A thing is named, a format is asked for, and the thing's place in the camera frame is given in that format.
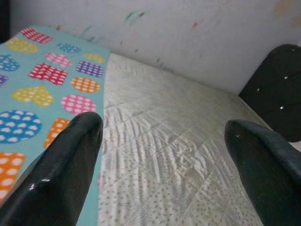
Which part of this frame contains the teal polka-dot patch blanket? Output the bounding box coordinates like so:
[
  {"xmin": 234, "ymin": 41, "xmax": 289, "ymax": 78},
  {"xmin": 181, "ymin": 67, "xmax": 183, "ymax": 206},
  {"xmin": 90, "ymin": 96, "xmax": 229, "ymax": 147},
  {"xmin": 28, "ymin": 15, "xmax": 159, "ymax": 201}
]
[{"xmin": 0, "ymin": 25, "xmax": 111, "ymax": 226}]

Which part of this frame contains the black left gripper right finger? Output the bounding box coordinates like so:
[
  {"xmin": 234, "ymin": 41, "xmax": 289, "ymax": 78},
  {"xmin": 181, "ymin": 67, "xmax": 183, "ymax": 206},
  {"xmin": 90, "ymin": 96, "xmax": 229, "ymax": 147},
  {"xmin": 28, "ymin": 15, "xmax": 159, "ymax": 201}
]
[{"xmin": 224, "ymin": 119, "xmax": 301, "ymax": 226}]

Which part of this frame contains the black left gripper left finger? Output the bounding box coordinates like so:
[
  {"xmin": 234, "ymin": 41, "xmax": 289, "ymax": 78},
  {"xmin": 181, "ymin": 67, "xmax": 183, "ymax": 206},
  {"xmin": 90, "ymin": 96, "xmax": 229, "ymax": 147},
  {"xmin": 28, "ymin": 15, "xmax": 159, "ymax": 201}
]
[{"xmin": 0, "ymin": 112, "xmax": 104, "ymax": 226}]

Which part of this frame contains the black tufted headboard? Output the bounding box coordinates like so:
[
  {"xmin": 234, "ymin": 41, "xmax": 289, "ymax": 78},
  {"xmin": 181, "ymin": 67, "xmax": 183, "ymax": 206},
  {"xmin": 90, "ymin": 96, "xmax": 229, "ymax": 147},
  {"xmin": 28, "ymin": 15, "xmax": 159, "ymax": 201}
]
[{"xmin": 238, "ymin": 44, "xmax": 301, "ymax": 143}]

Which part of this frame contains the white quilted mattress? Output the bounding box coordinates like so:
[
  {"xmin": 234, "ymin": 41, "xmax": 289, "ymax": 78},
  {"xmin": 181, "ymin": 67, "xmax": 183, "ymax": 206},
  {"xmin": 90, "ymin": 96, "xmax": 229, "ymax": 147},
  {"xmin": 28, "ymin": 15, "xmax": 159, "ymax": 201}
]
[{"xmin": 97, "ymin": 53, "xmax": 301, "ymax": 226}]

